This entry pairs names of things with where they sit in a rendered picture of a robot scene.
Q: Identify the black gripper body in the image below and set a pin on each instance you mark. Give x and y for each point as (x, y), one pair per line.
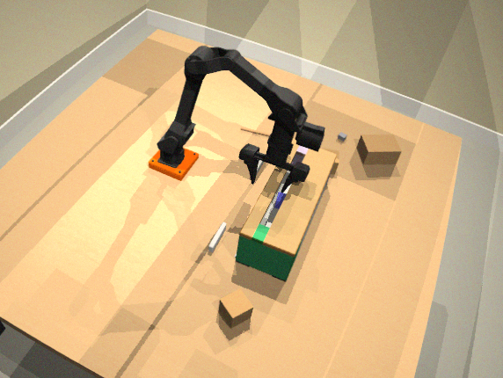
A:
(276, 154)

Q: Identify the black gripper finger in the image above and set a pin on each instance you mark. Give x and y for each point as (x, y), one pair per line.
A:
(252, 169)
(288, 182)

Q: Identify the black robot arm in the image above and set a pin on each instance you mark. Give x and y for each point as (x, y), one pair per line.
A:
(286, 105)

